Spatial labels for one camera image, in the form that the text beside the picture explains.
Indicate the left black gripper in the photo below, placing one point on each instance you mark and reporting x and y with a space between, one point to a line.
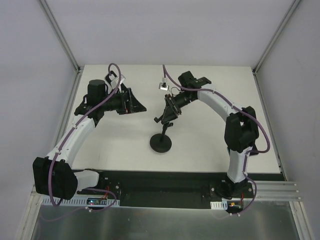
128 101

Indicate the white slotted cable duct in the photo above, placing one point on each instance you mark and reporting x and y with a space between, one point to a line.
219 205
80 201

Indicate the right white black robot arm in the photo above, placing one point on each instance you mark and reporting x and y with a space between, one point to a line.
240 134

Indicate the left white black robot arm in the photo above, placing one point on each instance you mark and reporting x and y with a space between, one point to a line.
53 174

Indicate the right aluminium frame post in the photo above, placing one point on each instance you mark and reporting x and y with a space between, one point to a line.
277 34

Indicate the front aluminium rail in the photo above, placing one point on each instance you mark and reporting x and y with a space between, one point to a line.
259 190

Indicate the black round-base clamp phone stand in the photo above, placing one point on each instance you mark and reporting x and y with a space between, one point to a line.
160 142

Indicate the right white slotted cable duct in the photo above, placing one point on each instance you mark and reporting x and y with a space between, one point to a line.
219 205

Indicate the left white slotted cable duct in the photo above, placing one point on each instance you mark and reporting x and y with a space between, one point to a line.
80 201

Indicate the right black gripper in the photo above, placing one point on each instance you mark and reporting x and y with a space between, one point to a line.
172 105

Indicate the left aluminium frame post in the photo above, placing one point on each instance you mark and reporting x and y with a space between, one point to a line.
59 34

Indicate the black smartphone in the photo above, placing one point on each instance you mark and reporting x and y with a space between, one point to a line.
253 151

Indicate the aluminium frame post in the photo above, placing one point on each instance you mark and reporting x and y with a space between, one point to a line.
59 34
277 34

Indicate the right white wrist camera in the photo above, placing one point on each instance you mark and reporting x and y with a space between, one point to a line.
163 85

